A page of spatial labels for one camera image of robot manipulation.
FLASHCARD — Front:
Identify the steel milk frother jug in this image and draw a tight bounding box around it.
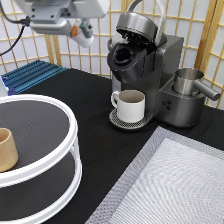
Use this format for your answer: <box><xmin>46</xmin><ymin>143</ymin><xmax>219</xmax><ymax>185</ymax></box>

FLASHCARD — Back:
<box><xmin>173</xmin><ymin>68</ymin><xmax>220</xmax><ymax>101</ymax></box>

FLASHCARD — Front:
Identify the tan wooden cup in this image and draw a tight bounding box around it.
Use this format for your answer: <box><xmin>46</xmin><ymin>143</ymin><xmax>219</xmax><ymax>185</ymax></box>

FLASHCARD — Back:
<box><xmin>0</xmin><ymin>128</ymin><xmax>18</xmax><ymax>172</ymax></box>

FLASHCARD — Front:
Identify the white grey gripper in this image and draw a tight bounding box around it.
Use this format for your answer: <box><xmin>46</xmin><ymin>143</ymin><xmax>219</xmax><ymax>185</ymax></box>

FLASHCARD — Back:
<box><xmin>15</xmin><ymin>0</ymin><xmax>110</xmax><ymax>38</ymax></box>

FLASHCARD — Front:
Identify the white ceramic mug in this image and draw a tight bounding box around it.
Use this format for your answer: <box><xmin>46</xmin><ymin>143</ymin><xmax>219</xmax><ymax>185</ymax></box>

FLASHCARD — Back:
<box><xmin>111</xmin><ymin>90</ymin><xmax>145</xmax><ymax>123</ymax></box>

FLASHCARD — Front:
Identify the white coffee pod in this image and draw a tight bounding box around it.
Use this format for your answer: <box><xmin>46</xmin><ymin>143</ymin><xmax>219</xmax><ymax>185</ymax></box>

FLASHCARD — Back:
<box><xmin>70</xmin><ymin>25</ymin><xmax>94</xmax><ymax>48</ymax></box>

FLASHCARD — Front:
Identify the grey pod coffee machine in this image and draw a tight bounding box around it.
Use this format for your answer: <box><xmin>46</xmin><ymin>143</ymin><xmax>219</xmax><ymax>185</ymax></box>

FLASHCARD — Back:
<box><xmin>107</xmin><ymin>0</ymin><xmax>205</xmax><ymax>130</ymax></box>

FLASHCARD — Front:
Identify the wooden shoji folding screen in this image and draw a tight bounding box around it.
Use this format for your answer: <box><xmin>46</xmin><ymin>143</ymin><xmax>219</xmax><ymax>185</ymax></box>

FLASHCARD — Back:
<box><xmin>0</xmin><ymin>0</ymin><xmax>224</xmax><ymax>110</ymax></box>

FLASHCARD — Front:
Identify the grey woven placemat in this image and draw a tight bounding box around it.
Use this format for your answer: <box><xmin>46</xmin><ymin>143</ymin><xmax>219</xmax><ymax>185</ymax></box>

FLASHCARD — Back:
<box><xmin>85</xmin><ymin>127</ymin><xmax>224</xmax><ymax>224</ymax></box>

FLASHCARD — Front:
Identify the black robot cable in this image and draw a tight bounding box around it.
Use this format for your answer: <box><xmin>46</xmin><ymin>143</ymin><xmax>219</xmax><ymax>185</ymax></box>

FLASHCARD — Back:
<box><xmin>0</xmin><ymin>0</ymin><xmax>32</xmax><ymax>57</ymax></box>

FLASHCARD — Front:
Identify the white two-tier round shelf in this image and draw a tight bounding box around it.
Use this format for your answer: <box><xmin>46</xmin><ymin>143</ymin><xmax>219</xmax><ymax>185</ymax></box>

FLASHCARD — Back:
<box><xmin>0</xmin><ymin>94</ymin><xmax>82</xmax><ymax>224</ymax></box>

